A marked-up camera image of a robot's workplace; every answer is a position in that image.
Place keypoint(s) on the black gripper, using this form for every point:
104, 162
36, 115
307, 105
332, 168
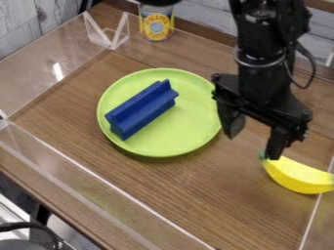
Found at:
258, 93

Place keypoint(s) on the yellow toy banana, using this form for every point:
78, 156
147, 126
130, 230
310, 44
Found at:
295, 176

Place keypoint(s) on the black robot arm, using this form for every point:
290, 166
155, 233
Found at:
270, 27

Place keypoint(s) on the green round plate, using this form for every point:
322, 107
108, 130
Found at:
183, 128

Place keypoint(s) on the blue plastic block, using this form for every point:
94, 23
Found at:
138, 111

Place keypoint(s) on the yellow labelled tin can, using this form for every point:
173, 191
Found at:
157, 19

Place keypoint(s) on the clear acrylic corner bracket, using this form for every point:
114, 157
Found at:
107, 37

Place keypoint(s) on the black metal table bracket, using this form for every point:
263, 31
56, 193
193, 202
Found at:
47, 236

